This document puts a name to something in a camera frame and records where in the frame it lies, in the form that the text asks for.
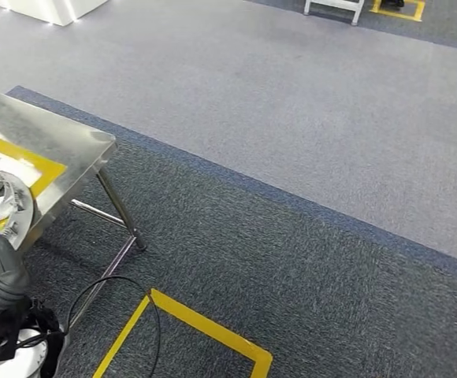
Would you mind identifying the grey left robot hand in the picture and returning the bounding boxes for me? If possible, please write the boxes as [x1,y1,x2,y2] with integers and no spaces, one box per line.
[0,227,30,287]

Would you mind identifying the white plinth block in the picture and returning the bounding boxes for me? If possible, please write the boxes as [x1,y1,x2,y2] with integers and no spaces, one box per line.
[0,0,110,27]

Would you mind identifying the white table frame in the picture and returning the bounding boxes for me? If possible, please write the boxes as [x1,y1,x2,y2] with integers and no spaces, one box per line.
[304,0,366,26]

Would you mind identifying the stainless steel workbench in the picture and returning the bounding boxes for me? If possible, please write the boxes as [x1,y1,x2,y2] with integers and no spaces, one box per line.
[0,84,147,335]

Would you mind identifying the black cable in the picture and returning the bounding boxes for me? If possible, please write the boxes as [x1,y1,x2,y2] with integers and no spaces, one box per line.
[64,275,161,378]

